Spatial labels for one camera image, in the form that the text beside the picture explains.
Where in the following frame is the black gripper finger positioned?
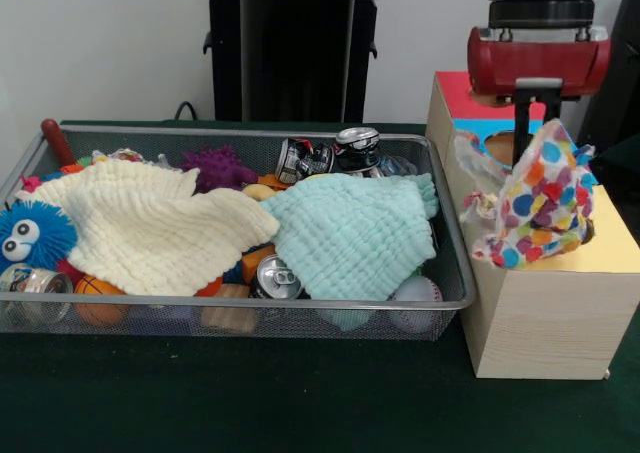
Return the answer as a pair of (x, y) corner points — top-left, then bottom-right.
(514, 90), (534, 168)
(544, 90), (562, 124)

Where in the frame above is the neighbouring green covered table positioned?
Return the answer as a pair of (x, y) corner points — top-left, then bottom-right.
(589, 140), (640, 204)

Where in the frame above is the shallow clear mesh bin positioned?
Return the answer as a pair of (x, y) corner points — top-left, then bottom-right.
(0, 122), (476, 342)

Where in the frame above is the red wooden handle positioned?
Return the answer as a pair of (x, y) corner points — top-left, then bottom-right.
(40, 117), (77, 167)

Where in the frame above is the black upright stand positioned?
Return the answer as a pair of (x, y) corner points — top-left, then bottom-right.
(574, 0), (640, 149)

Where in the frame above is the white baseball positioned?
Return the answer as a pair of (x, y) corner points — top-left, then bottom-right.
(387, 275), (445, 334)

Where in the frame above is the purple spiky toy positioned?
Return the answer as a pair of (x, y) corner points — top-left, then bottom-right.
(178, 145), (259, 194)

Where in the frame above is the crushed black and red can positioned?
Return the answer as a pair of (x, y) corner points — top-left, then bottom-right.
(275, 137), (335, 185)

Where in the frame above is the black looped cable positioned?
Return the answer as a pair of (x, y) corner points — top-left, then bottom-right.
(174, 101), (204, 122)

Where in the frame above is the crushed black and white can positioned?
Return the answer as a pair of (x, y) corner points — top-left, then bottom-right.
(333, 126), (384, 177)

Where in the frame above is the cream waffle cloth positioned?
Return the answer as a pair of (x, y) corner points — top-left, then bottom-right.
(17, 160), (281, 298)

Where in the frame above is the labelled tin can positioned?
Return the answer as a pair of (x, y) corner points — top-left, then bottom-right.
(0, 263), (75, 324)

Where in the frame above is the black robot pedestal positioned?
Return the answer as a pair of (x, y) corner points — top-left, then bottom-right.
(192, 0), (404, 123)

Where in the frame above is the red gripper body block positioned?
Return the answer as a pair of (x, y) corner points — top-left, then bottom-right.
(467, 25), (612, 98)

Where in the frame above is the dark green table cloth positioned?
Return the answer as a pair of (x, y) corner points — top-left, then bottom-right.
(0, 117), (640, 453)

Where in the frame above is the mint waffle cloth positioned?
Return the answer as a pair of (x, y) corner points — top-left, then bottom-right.
(259, 172), (440, 302)

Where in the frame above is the wooden box with three holes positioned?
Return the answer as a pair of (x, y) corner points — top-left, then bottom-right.
(425, 70), (640, 380)

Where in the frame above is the silver drink can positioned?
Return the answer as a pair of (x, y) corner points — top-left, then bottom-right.
(248, 253), (304, 302)

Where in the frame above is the blue spiky ball with eyes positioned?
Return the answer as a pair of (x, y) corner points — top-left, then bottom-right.
(0, 200), (79, 274)

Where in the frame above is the colourful polka dot cloth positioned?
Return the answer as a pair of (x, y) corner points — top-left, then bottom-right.
(453, 117), (599, 269)

